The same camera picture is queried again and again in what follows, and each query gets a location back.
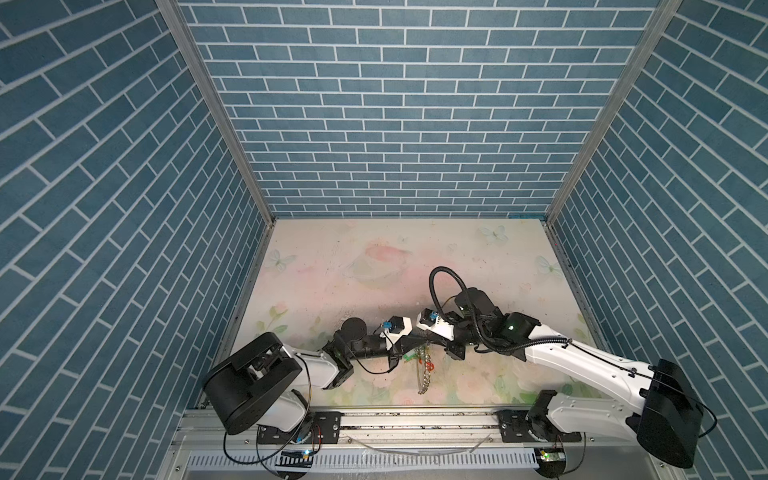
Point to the right corner aluminium post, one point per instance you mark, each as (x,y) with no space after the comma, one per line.
(657,24)

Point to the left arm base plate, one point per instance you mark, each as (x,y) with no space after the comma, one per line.
(318,427)

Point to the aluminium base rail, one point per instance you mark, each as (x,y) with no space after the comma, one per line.
(429,426)

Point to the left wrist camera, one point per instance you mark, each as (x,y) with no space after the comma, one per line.
(394,329)

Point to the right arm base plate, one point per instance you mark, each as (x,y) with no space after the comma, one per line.
(520,426)

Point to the large keyring with chain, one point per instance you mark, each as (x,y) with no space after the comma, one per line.
(424,380)

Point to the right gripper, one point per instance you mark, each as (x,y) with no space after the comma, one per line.
(451,350)

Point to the left corner aluminium post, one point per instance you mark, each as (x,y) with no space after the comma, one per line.
(182,35)

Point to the corner aluminium post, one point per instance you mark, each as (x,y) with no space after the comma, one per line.
(182,35)
(657,24)

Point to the bunch of coloured key tags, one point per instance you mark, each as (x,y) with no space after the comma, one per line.
(421,358)

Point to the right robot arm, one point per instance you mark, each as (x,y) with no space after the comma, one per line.
(664,412)

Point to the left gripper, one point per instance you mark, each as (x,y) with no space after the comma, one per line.
(409,342)

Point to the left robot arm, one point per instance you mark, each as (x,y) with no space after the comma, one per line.
(268,382)

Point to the white cable duct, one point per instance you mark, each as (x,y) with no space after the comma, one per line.
(363,460)

